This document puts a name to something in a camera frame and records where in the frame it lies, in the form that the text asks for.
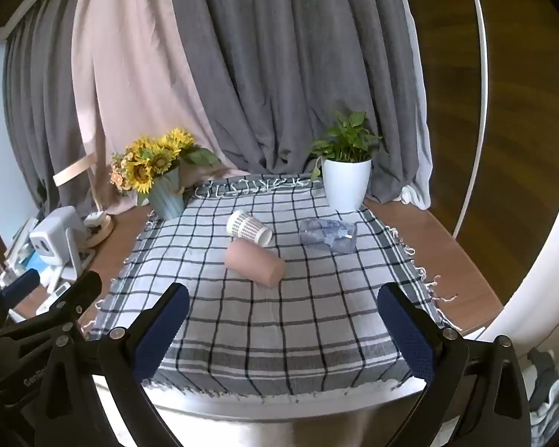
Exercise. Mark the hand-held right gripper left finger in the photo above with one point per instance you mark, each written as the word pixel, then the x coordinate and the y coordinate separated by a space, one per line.
pixel 160 333

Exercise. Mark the white dotted cup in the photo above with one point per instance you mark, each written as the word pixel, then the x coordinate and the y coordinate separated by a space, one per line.
pixel 247 228

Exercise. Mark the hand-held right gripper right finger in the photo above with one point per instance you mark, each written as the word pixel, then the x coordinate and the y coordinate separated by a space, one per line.
pixel 407 335

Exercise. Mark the white plant pot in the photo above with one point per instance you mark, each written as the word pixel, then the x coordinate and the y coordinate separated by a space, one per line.
pixel 345 184

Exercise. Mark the teal ribbed vase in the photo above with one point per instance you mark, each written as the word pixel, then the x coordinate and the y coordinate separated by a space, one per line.
pixel 167 198

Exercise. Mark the green leafy plant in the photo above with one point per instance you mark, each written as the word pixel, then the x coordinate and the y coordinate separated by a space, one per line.
pixel 347 142

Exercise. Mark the white boxy device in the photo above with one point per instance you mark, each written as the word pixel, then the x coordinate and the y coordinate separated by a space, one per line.
pixel 51 237

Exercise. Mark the pink curtain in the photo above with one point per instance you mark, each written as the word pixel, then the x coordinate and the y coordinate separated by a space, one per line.
pixel 121 84

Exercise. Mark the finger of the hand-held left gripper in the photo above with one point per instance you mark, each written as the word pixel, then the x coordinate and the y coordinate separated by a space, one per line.
pixel 77 295
pixel 21 288

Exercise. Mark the pink cup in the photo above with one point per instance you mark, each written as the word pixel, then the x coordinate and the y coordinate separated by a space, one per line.
pixel 251 260

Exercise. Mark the grey and white cloth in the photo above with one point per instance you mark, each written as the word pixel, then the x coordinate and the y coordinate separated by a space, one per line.
pixel 552 391

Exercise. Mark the white round hoop frame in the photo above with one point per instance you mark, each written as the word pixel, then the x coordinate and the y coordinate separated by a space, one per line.
pixel 482 79

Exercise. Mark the beige curtain tieback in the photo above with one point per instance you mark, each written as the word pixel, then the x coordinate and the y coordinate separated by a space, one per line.
pixel 72 172

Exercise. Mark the checked tablecloth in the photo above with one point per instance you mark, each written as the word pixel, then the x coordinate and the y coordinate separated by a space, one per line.
pixel 307 326

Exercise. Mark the grey curtain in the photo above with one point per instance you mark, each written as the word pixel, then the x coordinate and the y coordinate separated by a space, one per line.
pixel 284 65

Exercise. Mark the round wooden stand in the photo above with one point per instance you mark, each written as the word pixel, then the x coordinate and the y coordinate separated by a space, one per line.
pixel 100 230

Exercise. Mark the sunflower bouquet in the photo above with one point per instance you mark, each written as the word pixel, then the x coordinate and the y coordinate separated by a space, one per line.
pixel 144 163

